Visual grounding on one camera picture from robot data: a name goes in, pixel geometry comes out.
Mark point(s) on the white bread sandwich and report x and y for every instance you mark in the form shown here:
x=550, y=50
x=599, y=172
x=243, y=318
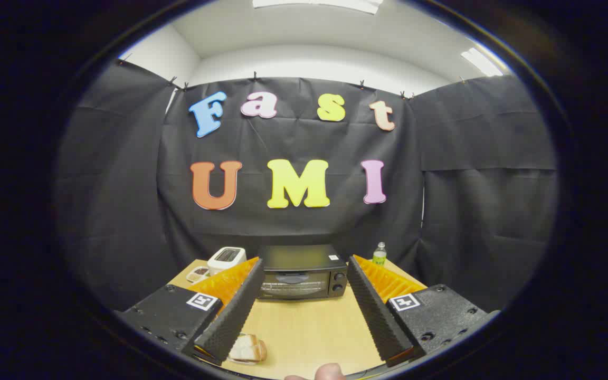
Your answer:
x=248, y=347

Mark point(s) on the black toaster oven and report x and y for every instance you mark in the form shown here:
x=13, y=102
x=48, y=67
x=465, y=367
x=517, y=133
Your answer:
x=304, y=258

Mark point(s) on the wide ceiling light panel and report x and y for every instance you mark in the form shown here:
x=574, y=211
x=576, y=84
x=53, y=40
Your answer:
x=320, y=4

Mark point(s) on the small dish with food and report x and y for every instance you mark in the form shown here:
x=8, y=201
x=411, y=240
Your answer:
x=197, y=274

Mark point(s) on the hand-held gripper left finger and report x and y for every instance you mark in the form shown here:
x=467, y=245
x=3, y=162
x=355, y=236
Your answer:
x=235, y=311

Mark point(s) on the white pop-up toaster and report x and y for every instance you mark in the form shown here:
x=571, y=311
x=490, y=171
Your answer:
x=226, y=258

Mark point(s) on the narrow ceiling light panel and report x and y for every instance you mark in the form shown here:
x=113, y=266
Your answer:
x=481, y=62

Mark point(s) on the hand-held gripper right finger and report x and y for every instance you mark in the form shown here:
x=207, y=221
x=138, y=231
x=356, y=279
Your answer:
x=375, y=311

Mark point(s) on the white plate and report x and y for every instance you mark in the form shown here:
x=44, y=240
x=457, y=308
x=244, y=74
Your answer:
x=243, y=362

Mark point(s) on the green label drink bottle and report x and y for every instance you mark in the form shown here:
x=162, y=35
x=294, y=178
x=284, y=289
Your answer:
x=379, y=257

